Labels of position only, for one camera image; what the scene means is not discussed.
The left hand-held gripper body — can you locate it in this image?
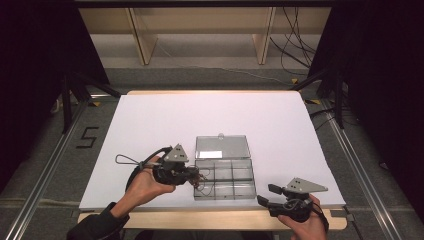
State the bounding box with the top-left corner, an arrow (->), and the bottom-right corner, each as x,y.
152,143 -> 198,187

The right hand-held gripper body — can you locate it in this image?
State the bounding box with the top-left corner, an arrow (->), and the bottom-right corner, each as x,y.
268,177 -> 329,224

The clear plastic compartment box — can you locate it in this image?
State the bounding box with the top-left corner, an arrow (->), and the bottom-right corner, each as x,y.
192,133 -> 258,202

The person's left hand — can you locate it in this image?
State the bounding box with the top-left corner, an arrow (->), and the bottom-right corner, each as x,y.
128,155 -> 177,210

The person's right hand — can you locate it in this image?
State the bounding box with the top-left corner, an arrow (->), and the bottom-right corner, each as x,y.
277,195 -> 328,240

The white table sheet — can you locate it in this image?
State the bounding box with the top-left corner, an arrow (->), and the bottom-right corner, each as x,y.
78,90 -> 347,212

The black tripod stand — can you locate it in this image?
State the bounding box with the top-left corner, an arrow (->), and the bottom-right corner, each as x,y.
59,70 -> 122,135
289,65 -> 346,130

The dark curtain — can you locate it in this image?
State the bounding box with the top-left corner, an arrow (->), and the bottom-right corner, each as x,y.
307,0 -> 424,214
0,0 -> 112,194

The light wooden shelf unit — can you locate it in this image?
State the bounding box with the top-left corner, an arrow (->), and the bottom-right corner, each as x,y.
79,7 -> 333,66

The grey cable loop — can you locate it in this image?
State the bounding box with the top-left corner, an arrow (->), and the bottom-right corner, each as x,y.
115,153 -> 148,167

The aluminium floor rail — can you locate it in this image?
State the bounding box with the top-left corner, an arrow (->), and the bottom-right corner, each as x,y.
320,98 -> 398,240
3,98 -> 88,240

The black floor cable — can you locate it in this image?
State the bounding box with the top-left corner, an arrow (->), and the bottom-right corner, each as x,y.
309,105 -> 338,132

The thin white floor cable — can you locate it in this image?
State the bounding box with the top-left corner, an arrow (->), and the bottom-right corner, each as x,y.
155,42 -> 295,86

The bundle of black cables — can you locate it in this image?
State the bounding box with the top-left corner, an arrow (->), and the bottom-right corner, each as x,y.
269,7 -> 318,77

